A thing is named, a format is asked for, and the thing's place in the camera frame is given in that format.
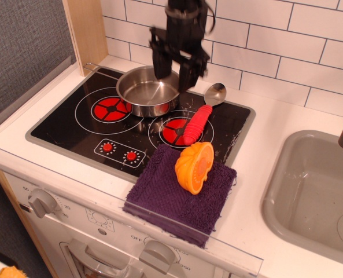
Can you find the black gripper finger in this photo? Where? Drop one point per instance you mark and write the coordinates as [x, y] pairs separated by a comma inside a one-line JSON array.
[[162, 64], [188, 76]]

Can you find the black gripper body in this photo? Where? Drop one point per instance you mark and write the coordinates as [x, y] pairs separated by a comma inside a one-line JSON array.
[[182, 39]]

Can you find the metal pot with wire handle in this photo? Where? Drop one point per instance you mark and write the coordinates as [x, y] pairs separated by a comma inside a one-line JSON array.
[[146, 96]]

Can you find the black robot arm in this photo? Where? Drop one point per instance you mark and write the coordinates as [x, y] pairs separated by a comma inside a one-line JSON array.
[[186, 9]]

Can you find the orange plastic squash half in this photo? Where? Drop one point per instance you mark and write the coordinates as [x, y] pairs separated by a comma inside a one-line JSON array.
[[193, 166]]

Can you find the black toy stovetop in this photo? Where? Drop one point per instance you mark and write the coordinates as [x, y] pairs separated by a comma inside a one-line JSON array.
[[92, 126]]

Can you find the purple towel cloth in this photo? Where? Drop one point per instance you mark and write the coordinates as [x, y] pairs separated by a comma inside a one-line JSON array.
[[160, 200]]

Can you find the grey sink basin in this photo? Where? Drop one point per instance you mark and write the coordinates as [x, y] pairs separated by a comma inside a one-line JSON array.
[[303, 204]]

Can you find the grey oven knob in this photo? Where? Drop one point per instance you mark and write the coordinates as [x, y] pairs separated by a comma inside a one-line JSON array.
[[158, 256]]

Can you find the grey timer knob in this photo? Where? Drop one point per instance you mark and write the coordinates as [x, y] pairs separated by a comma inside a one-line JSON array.
[[41, 202]]

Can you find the white toy oven front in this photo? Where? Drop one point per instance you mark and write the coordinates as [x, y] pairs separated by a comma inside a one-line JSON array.
[[80, 242]]

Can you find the orange object on floor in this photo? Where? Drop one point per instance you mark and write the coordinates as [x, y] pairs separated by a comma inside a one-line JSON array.
[[12, 272]]

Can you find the spoon with red handle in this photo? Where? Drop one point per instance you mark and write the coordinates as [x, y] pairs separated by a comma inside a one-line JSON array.
[[215, 95]]

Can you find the wooden side post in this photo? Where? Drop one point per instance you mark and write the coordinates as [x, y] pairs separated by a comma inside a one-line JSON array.
[[86, 27]]

